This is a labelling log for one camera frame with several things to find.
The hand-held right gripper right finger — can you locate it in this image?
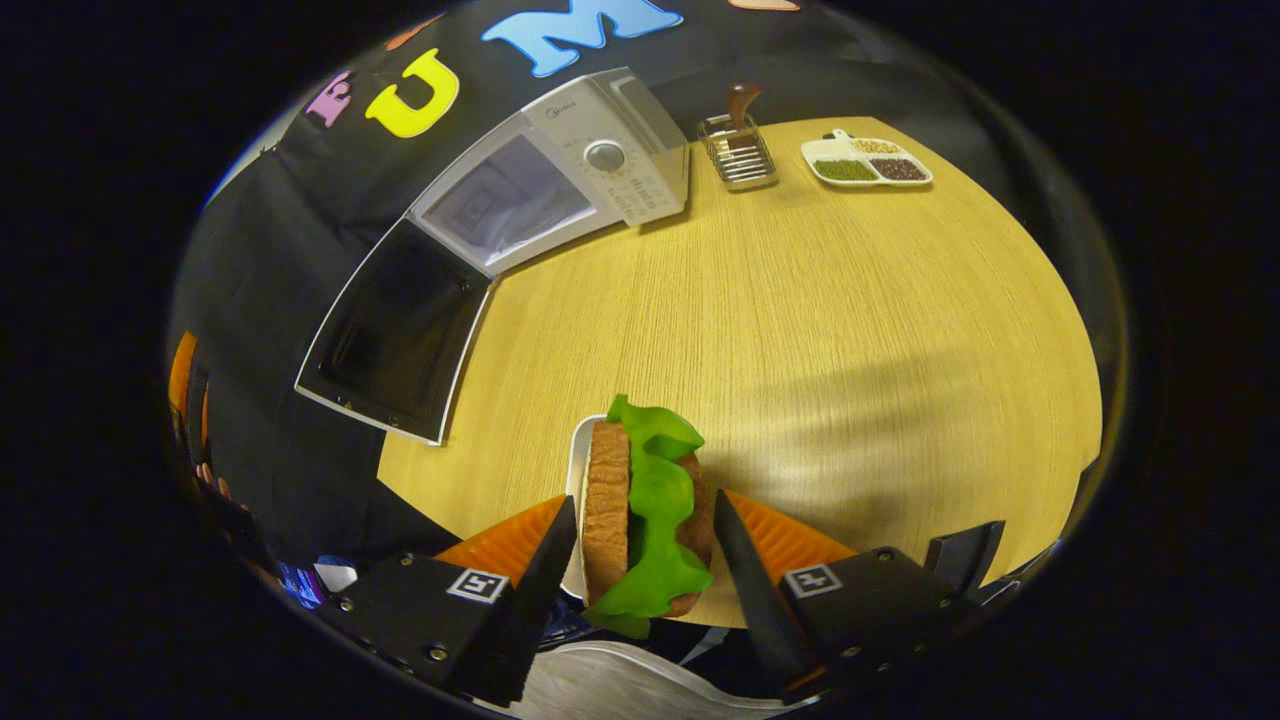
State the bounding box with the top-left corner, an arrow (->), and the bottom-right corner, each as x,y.
713,490 -> 986,701

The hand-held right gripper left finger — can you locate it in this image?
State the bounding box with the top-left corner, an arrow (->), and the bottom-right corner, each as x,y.
330,495 -> 579,706

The lettuce sandwich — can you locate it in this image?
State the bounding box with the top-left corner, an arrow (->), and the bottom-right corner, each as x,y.
582,394 -> 717,641

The white microwave oven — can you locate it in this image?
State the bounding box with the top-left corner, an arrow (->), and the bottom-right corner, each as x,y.
295,67 -> 691,446

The person's white clothing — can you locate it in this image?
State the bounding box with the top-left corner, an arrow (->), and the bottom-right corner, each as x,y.
500,640 -> 796,719

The white plate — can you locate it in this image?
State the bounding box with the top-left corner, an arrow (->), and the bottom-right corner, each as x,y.
563,415 -> 601,601

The white divided grain dish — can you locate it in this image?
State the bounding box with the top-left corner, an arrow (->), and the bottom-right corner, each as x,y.
800,129 -> 934,189

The metal wire basket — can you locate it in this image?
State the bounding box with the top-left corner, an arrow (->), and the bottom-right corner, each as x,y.
697,113 -> 779,191

